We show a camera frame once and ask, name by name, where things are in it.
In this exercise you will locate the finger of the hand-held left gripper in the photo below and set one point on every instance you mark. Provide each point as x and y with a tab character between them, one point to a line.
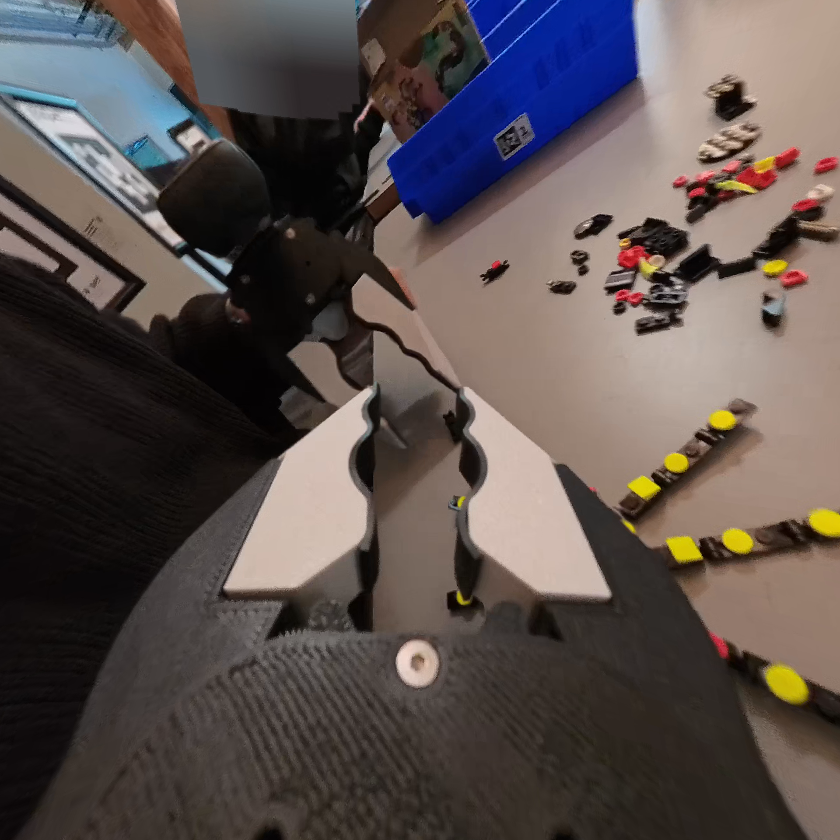
420	334
361	361

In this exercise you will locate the lego spider model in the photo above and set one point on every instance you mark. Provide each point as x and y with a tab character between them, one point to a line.
735	541

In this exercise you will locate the framed wall poster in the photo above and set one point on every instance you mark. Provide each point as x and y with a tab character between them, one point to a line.
98	157
105	275

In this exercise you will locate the printed cardboard box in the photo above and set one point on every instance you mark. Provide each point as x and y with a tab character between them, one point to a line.
426	65

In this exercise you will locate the blue bin with tag sticker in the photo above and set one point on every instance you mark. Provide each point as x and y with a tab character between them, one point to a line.
472	144

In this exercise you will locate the person's left forearm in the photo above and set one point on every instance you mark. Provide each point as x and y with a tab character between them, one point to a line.
197	341

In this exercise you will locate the black round lego plate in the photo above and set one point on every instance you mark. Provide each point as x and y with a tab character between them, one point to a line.
728	142

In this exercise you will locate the black lego bracket block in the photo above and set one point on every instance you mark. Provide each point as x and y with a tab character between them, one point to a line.
732	98

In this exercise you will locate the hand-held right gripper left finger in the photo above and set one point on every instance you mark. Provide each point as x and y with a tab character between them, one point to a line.
302	525

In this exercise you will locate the small black red lego piece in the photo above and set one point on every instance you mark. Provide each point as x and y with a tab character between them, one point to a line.
495	271

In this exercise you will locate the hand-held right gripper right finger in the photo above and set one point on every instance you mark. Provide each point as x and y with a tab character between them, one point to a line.
531	525

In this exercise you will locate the pile of loose lego pieces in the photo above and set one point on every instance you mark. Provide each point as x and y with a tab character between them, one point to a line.
656	236

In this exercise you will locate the small black lego plate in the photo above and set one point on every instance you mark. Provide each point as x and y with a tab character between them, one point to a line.
451	425

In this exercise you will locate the blue plastic bin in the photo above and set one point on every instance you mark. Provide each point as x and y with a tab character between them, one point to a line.
525	26

